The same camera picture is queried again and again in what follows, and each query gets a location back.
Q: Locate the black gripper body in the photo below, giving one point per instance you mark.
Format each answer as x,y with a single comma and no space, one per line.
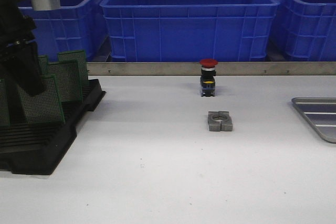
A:
16,32

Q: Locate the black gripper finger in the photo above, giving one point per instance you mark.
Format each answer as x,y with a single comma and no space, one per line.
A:
20,63

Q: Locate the green perforated circuit board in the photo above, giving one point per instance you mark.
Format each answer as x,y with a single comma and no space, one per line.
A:
68,80
45,107

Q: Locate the green perforated circuit board front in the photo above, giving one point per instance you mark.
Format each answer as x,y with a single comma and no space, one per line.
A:
45,107

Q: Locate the green circuit board rear middle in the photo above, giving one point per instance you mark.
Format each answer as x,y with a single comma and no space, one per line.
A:
43,64

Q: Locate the green circuit board far left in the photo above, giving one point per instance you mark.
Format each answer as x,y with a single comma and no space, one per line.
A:
5,119

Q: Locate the black slotted board rack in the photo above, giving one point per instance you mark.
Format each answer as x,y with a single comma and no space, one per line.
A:
38,149

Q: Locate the silver metal tray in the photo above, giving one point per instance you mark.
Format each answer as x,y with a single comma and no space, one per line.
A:
319,114

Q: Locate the blue crate left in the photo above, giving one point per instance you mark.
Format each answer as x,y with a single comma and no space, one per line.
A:
77,25

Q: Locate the blue crate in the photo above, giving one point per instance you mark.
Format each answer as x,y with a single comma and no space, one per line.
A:
304,30
188,30
77,25

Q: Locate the blue crate centre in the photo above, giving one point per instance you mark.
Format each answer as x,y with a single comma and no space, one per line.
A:
188,30

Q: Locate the red emergency stop button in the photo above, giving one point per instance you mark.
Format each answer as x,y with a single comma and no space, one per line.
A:
207,80

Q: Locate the grey metal clamp block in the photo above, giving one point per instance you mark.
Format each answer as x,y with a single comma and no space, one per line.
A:
219,121

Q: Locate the blue crate right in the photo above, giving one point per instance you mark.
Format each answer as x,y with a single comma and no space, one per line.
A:
304,30

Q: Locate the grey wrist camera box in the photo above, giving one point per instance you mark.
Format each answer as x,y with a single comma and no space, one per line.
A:
45,5

